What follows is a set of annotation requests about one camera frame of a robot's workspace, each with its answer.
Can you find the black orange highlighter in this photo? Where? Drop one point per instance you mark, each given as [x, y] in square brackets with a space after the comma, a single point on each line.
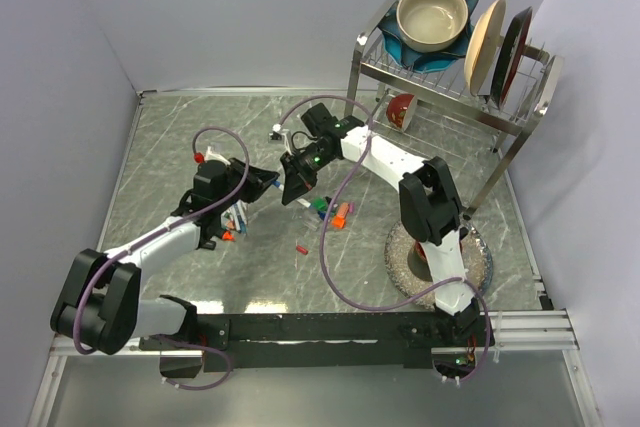
[225, 235]

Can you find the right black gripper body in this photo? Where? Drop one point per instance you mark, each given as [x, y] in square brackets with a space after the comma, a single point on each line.
[313, 158]

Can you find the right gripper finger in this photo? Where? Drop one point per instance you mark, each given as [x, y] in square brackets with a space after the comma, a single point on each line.
[300, 172]
[293, 189]

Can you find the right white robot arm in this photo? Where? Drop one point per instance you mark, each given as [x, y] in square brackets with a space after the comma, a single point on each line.
[429, 202]

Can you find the red black mug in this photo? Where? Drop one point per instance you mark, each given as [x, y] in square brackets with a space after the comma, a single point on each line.
[418, 263]

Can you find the teal star shaped plate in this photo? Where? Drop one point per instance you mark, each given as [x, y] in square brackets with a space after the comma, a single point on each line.
[409, 59]

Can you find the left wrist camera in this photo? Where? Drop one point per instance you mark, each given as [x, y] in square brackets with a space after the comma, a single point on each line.
[210, 155]

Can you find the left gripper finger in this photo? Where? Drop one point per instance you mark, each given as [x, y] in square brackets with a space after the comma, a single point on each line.
[238, 167]
[258, 181]

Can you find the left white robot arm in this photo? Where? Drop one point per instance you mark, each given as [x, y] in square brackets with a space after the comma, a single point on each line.
[99, 306]

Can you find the beige ceramic bowl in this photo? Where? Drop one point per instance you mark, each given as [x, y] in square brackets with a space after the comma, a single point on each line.
[431, 25]

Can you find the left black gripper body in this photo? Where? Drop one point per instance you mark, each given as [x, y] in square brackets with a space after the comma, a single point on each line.
[223, 207]

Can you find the speckled grey plate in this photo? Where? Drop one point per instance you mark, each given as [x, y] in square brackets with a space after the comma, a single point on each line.
[462, 254]

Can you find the green highlighter cap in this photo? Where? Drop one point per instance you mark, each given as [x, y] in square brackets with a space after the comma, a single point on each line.
[319, 204]

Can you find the black base bar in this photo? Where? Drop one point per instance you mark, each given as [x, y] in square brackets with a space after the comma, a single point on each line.
[253, 341]

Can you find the black plate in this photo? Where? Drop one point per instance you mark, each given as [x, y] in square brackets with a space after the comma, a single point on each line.
[509, 56]

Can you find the orange highlighter cap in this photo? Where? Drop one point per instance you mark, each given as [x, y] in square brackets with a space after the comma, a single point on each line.
[338, 222]

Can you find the dark blue pen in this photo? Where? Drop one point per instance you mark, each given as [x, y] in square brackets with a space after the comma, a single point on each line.
[241, 220]

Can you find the steel dish rack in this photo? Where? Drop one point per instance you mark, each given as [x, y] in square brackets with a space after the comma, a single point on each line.
[445, 92]

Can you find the beige plate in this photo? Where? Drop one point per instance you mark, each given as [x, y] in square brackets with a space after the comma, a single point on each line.
[483, 45]

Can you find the small red bowl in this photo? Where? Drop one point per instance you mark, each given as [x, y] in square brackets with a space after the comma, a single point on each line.
[400, 111]

